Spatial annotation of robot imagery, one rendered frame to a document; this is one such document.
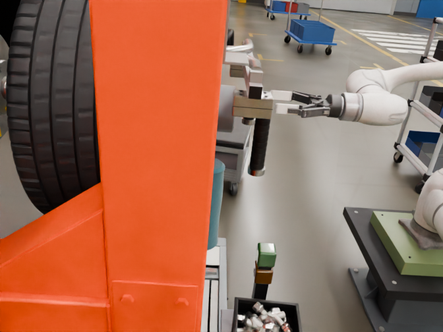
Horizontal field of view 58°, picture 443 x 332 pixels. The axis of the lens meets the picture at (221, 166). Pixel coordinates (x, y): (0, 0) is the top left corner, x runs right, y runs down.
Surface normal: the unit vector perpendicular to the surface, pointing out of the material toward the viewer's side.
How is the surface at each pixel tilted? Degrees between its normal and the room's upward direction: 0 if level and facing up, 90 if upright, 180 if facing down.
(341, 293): 0
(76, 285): 90
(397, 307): 90
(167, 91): 90
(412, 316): 90
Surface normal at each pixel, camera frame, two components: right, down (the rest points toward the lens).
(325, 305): 0.08, -0.88
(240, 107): 0.00, 0.46
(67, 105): 0.02, 0.19
